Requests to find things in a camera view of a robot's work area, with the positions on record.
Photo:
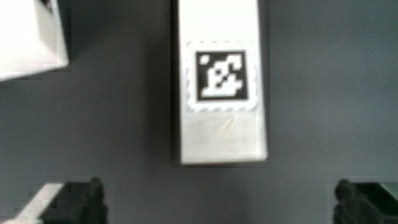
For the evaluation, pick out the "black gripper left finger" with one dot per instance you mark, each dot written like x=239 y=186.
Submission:
x=67 y=203

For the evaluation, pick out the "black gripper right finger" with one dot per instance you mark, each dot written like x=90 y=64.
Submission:
x=366 y=203

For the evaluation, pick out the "white leg with tag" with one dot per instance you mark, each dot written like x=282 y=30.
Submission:
x=222 y=121

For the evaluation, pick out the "white leg near sheet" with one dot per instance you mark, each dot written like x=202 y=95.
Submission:
x=32 y=38

